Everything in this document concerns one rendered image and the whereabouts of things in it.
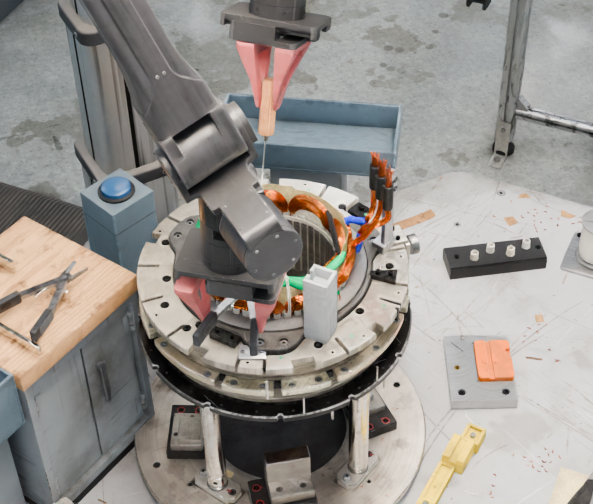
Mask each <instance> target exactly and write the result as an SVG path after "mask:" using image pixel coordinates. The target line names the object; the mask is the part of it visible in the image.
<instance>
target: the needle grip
mask: <svg viewBox="0 0 593 504"><path fill-rule="evenodd" d="M275 115H276V111H274V110H273V78H271V77H267V78H263V79H262V87H261V103H260V112H259V124H258V133H259V134H260V135H262V136H272V135H273V134H274V127H275Z"/></svg>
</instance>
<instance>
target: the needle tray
mask: <svg viewBox="0 0 593 504"><path fill-rule="evenodd" d="M232 101H234V102H235V103H236V104H237V105H238V106H239V107H240V109H241V110H242V111H243V113H244V114H245V116H246V118H247V119H248V121H249V123H250V125H251V127H252V129H253V131H254V133H255V135H256V137H257V139H258V141H256V142H255V143H253V145H254V147H255V149H256V151H257V153H258V155H259V157H257V158H256V159H254V160H253V161H252V162H251V164H252V165H253V166H254V167H255V168H262V166H263V154H264V140H263V136H262V135H260V134H259V133H258V124H259V112H260V107H259V108H258V107H256V105H255V101H254V96H253V95H252V94H238V93H227V95H226V99H225V102H224V105H225V104H226V103H227V104H229V103H231V102H232ZM401 121H402V105H395V104H380V103H366V102H352V101H338V100H323V99H309V98H295V97H284V98H283V100H282V103H281V106H280V108H279V109H277V110H276V115H275V127H274V134H273V135H272V136H269V137H268V140H267V141H266V146H265V158H264V169H270V182H271V184H276V185H279V179H295V180H304V181H310V182H315V183H320V184H324V185H326V190H327V188H328V187H329V186H331V187H334V188H337V189H340V190H342V191H345V192H347V175H355V176H368V177H369V168H370V164H371V163H372V157H371V153H370V152H373V153H374V152H376V157H377V153H380V156H379V155H378V157H379V158H380V160H382V162H383V159H384V162H385V160H386V161H387V165H386V168H387V171H388V169H390V168H389V165H390V167H391V168H393V169H395V170H396V165H397V157H398V149H399V142H400V134H401ZM380 160H379V161H380ZM379 161H378V162H379ZM387 171H386V172H387Z"/></svg>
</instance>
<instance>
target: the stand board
mask: <svg viewBox="0 0 593 504"><path fill-rule="evenodd" d="M0 253H1V254H3V255H4V256H6V257H8V258H10V259H12V260H14V264H15V268H16V272H15V273H14V274H13V273H11V272H10V271H8V270H6V269H4V268H2V267H1V266H0V299H1V298H3V297H5V296H7V295H9V294H11V293H12V292H14V291H16V290H17V291H18V292H20V291H23V290H25V289H28V288H30V287H33V286H36V285H38V284H41V283H43V282H46V281H48V280H51V279H54V278H56V277H59V276H60V275H61V273H62V272H63V271H64V270H65V269H66V268H67V267H68V266H69V265H70V264H71V263H72V262H73V261H76V262H77V263H76V264H75V265H74V267H73V268H72V270H71V271H70V272H69V273H71V274H72V275H73V274H75V273H77V272H79V271H81V270H82V269H84V268H86V267H88V271H86V272H85V273H83V274H82V275H81V276H79V277H78V278H76V279H75V280H73V281H72V282H71V281H70V283H68V284H67V286H66V289H67V290H68V291H69V294H70V299H71V302H70V303H69V304H67V303H66V302H64V301H62V300H60V302H59V304H58V306H57V309H56V311H55V313H54V315H53V317H54V319H53V320H52V322H51V323H50V325H49V326H48V328H47V329H46V330H45V332H44V333H43V335H42V336H41V337H40V338H39V340H38V341H37V342H35V343H37V344H39V345H40V346H41V349H42V355H41V356H39V355H37V354H35V353H34V352H32V351H30V350H28V349H27V348H25V347H23V346H22V345H20V344H18V343H16V342H15V341H13V340H11V339H10V338H8V337H6V336H4V335H3V334H1V333H0V367H1V368H3V369H4V370H6V371H8V372H9V373H11V374H13V376H14V380H15V384H16V387H17V388H18V389H20V390H22V391H26V390H27V389H28V388H29V387H30V386H31V385H32V384H33V383H35V382H36V381H37V380H38V379H39V378H40V377H41V376H42V375H43V374H45V373H46V372H47V371H48V370H49V369H50V368H51V367H52V366H53V365H55V364H56V363H57V362H58V361H59V360H60V359H61V358H62V357H63V356H65V355H66V354H67V353H68V352H69V351H70V350H71V349H72V348H73V347H75V346H76V345H77V344H78V343H79V342H80V341H81V340H82V339H83V338H85V337H86V336H87V335H88V334H89V333H90V332H91V331H92V330H94V329H95V328H96V327H97V326H98V325H99V324H100V323H101V322H102V321H104V320H105V319H106V318H107V317H108V316H109V315H110V314H111V313H112V312H114V311H115V310H116V309H117V308H118V307H119V306H120V305H121V304H122V303H124V302H125V301H126V300H127V299H128V298H129V297H130V296H131V295H132V294H134V293H135V292H136V291H137V290H138V288H137V275H136V274H134V273H133V272H131V271H129V270H127V269H125V268H123V267H121V266H119V265H117V264H115V263H113V262H112V261H110V260H108V259H106V258H104V257H102V256H100V255H98V254H96V253H94V252H92V251H90V250H89V249H87V248H85V247H83V246H81V245H79V244H77V243H75V242H73V241H71V240H69V239H68V238H66V237H64V236H62V235H60V234H58V233H56V232H54V231H52V230H50V229H48V228H47V227H45V226H43V225H41V224H39V223H37V222H35V221H33V220H31V219H29V218H27V217H26V216H24V217H23V218H21V219H20V220H19V221H17V222H16V223H15V224H14V225H12V226H11V227H10V228H9V229H7V230H6V231H5V232H3V233H2V234H1V235H0ZM52 297H53V295H51V294H50V291H49V289H48V290H46V291H43V292H41V293H40V294H39V295H38V296H37V297H35V296H34V295H33V296H30V297H28V298H25V299H23V300H22V303H20V304H18V305H16V306H15V307H13V308H11V309H9V310H7V311H5V312H3V313H2V314H0V322H1V323H3V324H4V325H6V326H8V327H9V328H11V329H13V330H15V331H16V332H18V333H20V334H22V335H23V336H25V337H27V338H28V339H30V340H31V337H30V333H29V331H30V330H31V328H32V327H33V325H34V324H35V323H36V321H37V320H38V318H39V317H40V316H41V314H42V313H43V311H44V310H45V309H46V308H48V306H49V304H50V301H51V299H52Z"/></svg>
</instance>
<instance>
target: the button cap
mask: <svg viewBox="0 0 593 504"><path fill-rule="evenodd" d="M130 192H131V183H130V181H129V180H128V179H126V178H124V177H120V176H115V177H110V178H108V179H106V180H105V181H104V182H103V183H102V184H101V193H102V195H103V196H104V197H106V198H108V199H120V198H123V197H125V196H127V195H128V194H129V193H130Z"/></svg>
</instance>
